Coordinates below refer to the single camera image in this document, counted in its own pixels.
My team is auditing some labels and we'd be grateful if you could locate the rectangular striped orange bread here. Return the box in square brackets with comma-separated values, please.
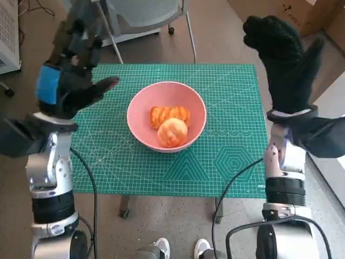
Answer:
[149, 106, 191, 130]

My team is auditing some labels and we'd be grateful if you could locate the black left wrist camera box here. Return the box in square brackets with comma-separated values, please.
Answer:
[0, 115, 54, 157]

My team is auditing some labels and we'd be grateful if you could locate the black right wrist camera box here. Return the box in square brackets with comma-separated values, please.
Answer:
[292, 115, 345, 159]

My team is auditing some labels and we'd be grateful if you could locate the round golden bread bun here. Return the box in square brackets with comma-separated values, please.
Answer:
[157, 118, 189, 148]

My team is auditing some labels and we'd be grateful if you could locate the brown cardboard box with print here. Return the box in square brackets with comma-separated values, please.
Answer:
[280, 0, 342, 37]

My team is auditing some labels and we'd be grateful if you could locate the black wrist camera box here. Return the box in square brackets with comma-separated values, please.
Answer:
[292, 115, 345, 159]
[0, 115, 54, 157]

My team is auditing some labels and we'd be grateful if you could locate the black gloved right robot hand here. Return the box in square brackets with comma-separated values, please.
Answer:
[242, 15, 326, 115]

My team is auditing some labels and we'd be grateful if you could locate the green cutting mat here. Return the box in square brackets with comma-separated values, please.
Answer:
[71, 64, 267, 199]

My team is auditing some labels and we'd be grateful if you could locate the pink bowl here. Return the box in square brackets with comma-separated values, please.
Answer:
[126, 81, 208, 154]

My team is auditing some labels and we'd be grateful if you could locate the dark table leg with caster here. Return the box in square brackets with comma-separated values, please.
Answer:
[119, 195, 130, 219]
[212, 197, 224, 224]

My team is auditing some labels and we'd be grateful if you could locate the white perforated cabinet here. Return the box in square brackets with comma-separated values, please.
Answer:
[0, 0, 22, 74]

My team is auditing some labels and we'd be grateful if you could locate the grey mesh chair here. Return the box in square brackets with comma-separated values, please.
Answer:
[94, 0, 197, 65]

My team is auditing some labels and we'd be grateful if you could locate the white side table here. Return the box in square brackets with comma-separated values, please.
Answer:
[307, 78, 345, 211]

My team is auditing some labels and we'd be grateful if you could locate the plain brown cardboard box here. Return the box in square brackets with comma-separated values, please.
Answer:
[325, 16, 345, 54]

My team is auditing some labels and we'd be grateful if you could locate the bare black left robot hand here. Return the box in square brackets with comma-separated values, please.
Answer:
[36, 18, 121, 119]

